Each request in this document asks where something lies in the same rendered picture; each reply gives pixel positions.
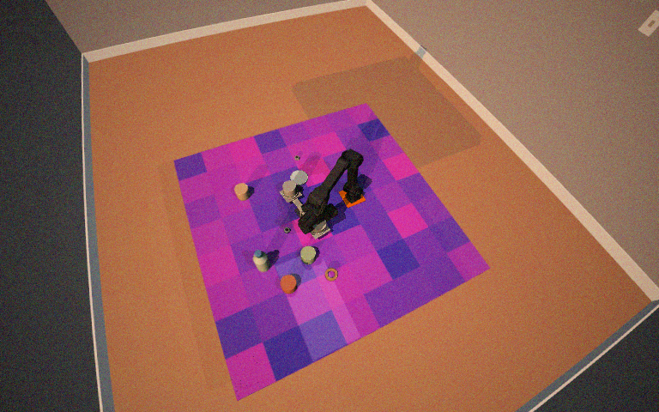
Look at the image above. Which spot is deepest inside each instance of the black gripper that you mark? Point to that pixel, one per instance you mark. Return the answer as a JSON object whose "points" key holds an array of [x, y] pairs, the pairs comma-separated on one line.
{"points": [[330, 212]]}

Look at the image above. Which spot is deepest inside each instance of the orange cylinder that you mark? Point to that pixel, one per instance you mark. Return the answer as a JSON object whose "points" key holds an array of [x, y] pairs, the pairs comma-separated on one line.
{"points": [[288, 284], [242, 191]]}

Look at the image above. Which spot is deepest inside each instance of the beige bottle with blue cap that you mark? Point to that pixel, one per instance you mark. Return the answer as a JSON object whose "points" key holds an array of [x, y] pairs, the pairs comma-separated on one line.
{"points": [[261, 261]]}

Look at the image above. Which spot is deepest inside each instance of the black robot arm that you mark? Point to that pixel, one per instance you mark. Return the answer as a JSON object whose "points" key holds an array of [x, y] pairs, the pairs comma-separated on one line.
{"points": [[317, 200]]}

